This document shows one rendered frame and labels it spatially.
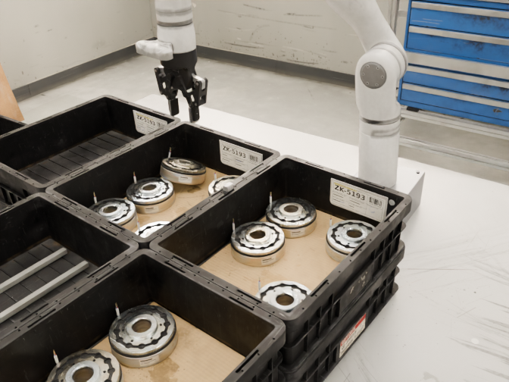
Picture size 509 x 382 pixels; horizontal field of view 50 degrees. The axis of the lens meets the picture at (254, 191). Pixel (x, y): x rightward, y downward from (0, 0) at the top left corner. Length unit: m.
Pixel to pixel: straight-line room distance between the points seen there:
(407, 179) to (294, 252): 0.43
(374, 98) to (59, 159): 0.80
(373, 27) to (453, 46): 1.61
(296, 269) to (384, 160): 0.40
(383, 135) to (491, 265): 0.37
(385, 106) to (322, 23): 2.88
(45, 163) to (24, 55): 2.87
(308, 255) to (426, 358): 0.28
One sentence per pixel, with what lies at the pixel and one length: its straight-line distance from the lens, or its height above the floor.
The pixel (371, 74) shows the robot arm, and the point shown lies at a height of 1.08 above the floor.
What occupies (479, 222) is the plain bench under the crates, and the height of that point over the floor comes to 0.70.
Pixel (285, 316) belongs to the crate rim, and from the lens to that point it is 0.78.
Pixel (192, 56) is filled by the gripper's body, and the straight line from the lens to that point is 1.12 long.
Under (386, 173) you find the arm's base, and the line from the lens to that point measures 1.31.
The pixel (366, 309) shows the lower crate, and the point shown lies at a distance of 1.05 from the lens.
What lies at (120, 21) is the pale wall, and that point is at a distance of 4.85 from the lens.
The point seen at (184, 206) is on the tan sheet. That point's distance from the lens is 1.20.
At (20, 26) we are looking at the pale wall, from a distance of 4.27.
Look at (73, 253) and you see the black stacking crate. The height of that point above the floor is 0.83.
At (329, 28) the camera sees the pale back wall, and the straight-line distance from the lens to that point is 4.05.
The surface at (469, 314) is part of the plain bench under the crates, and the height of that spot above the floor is 0.70.
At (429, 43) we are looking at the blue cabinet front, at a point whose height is 0.66.
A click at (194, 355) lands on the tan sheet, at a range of 0.88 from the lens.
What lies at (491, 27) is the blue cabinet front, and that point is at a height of 0.77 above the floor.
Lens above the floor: 1.48
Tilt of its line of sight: 32 degrees down
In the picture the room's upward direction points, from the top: 2 degrees counter-clockwise
